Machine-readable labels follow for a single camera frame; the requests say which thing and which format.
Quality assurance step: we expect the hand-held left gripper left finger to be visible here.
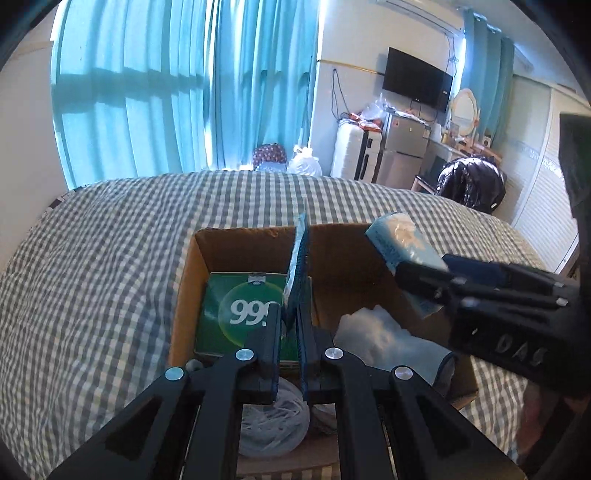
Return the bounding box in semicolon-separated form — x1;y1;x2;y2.
46;302;283;480

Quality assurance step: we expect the oval white vanity mirror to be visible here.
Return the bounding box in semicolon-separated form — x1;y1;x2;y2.
450;89;481;137

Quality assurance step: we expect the white knotted plastic bag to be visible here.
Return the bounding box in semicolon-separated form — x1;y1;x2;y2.
288;145;322;176

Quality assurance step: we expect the silver small fridge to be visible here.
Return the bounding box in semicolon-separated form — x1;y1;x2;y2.
376;113;432;190

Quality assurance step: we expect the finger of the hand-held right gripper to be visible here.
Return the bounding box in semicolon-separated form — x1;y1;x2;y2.
441;253;578;296
394;262;561;315

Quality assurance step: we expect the white dressing table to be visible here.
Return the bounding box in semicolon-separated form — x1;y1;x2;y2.
418;138;468;186

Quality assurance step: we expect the checked bed blanket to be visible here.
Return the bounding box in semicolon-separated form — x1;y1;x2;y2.
0;172;578;480

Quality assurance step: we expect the narrow teal curtain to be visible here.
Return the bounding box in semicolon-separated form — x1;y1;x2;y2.
462;9;516;139

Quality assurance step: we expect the dark patterned bag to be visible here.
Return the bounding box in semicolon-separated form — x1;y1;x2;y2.
253;144;288;171

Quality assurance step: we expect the black wall television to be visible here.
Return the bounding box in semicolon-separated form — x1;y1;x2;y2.
382;47;454;114

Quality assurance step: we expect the light blue tissue packet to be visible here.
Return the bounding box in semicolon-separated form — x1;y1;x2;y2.
365;212;451;319

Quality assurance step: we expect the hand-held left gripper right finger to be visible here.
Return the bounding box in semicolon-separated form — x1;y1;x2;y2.
295;213;522;480

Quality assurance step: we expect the white air conditioner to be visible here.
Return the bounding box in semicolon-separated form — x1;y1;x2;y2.
374;0;463;33

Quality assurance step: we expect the brown cardboard box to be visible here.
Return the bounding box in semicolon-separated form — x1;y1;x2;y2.
168;223;478;476

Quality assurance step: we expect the green medicine box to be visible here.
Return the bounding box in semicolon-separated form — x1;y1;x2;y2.
194;272;301;365

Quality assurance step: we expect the white slatted wardrobe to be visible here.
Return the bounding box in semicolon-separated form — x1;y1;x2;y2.
508;74;591;273

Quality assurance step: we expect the teal window curtain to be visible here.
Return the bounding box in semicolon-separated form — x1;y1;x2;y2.
50;0;219;190
212;0;320;171

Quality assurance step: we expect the black puffer jacket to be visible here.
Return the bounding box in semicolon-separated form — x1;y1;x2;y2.
436;157;506;214

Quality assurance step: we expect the white suitcase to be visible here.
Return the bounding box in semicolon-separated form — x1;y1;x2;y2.
331;124;384;182

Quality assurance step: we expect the hanging wall cable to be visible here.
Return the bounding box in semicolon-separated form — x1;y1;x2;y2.
331;68;352;119

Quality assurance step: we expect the clear plastic bag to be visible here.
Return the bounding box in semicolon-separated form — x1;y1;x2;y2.
360;95;387;121

